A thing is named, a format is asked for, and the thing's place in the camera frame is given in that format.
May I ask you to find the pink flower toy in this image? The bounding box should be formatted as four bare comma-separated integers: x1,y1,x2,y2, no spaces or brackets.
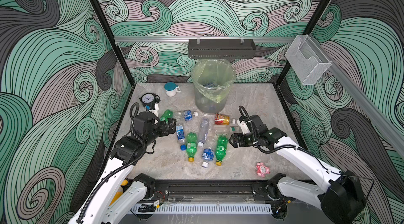
256,162,270,178

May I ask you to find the tall clear bottle white cap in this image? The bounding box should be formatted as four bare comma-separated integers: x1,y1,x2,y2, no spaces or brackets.
197,118,209,147

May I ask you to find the white cable duct strip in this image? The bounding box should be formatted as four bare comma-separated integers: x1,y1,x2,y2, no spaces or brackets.
145,204,272,215

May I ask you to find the small clear bottle blue label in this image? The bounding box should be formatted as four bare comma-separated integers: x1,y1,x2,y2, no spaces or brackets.
202,141,215,169

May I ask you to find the mesh bin with green bag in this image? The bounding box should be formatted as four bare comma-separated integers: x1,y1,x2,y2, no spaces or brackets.
191,59,236,114

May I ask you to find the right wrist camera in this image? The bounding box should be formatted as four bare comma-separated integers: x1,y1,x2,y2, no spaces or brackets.
237,120,251,135

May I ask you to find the clear bottle blue label white cap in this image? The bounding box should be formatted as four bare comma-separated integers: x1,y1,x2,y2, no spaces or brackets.
173,110,198,121

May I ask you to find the green soda bottle yellow cap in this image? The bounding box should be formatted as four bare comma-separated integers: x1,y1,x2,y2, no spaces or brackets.
186,133,197,163

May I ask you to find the red yellow tea bottle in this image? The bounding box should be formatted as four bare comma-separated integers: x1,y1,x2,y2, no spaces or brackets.
214,114,237,125

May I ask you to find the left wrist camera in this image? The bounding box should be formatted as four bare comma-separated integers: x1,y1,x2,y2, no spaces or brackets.
145,104,159,117

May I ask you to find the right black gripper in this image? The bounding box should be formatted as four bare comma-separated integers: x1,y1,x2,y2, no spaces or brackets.
227,132,260,148

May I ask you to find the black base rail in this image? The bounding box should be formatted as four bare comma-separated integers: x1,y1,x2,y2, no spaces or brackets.
155,180,271,201

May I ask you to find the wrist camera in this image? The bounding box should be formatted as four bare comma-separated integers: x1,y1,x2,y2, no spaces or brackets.
145,104,159,117
237,120,251,135

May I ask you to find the white mug with teal lid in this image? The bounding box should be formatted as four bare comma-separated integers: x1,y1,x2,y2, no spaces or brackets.
164,82,181,97

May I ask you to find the clear acrylic wall holder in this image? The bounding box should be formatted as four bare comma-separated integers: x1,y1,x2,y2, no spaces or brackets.
286,35,331,86

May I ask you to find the black wall shelf tray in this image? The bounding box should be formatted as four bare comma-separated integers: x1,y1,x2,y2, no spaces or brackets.
188,38,257,60

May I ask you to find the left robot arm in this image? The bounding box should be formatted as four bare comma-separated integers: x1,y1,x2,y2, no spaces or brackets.
69,103,177,224

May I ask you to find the black round alarm clock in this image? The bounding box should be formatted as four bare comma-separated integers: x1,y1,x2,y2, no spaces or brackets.
140,93,161,108

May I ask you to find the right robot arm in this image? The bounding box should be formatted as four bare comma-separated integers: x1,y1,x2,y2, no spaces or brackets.
229,106,367,224

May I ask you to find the clear bottle green neck band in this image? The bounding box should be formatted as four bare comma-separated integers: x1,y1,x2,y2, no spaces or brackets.
214,125,238,134

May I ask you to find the clear bottle blue scenic label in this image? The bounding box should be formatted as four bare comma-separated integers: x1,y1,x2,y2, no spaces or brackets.
176,123,186,151

